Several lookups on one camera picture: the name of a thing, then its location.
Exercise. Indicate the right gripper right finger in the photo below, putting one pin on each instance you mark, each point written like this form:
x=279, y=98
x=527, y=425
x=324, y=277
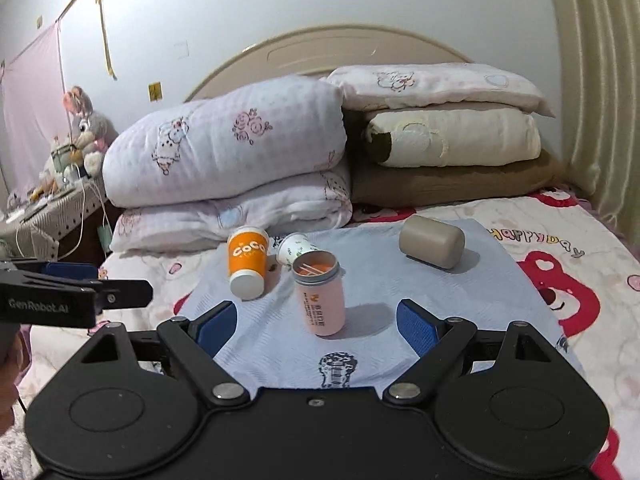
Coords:
x=447, y=348

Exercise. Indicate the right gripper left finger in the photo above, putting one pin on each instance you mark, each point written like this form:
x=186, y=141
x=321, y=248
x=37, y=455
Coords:
x=172, y=365

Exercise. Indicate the pink hanging cloth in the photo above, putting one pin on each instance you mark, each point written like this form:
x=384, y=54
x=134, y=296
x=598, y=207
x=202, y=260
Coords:
x=32, y=115

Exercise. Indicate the beige taupe cup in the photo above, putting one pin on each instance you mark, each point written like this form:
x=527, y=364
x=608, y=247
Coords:
x=432, y=242

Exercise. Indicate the white paper cup green print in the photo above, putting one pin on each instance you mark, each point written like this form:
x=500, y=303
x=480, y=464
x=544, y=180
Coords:
x=293, y=246

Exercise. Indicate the beige bed headboard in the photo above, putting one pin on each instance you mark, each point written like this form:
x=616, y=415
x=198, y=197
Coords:
x=318, y=51

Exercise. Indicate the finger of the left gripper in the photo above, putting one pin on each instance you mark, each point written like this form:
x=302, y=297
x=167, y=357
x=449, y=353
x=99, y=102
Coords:
x=123, y=295

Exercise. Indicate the pink cup with grey rim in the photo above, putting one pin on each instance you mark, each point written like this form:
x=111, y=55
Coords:
x=318, y=281

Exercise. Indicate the person's left hand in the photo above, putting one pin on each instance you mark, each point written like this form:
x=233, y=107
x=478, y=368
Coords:
x=13, y=369

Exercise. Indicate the grey bunny plush toy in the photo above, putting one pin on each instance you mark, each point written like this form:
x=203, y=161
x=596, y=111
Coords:
x=92, y=132

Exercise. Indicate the pink white folded quilt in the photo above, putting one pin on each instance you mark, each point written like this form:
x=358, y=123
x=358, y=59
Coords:
x=270, y=155

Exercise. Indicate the orange CoCo paper cup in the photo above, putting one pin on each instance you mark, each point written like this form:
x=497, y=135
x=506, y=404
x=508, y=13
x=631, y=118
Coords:
x=247, y=262

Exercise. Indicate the light blue patterned cloth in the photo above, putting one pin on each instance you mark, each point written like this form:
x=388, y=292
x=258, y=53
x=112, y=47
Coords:
x=272, y=346

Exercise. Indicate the beige ribbed curtain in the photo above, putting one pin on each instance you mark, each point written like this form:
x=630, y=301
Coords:
x=599, y=45

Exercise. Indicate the brown pillow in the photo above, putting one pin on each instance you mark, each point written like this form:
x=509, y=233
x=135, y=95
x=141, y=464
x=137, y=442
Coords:
x=382, y=186

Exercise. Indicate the pink white top pillow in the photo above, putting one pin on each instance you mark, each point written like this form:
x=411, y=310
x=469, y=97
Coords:
x=367, y=88

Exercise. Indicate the strawberry bear bed sheet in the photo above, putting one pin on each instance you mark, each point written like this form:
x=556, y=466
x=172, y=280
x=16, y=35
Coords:
x=586, y=275

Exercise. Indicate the cluttered side table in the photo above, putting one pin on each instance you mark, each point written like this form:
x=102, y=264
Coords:
x=73, y=224

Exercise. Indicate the cream pillow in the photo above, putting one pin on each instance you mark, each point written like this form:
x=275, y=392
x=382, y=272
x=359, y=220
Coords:
x=479, y=134

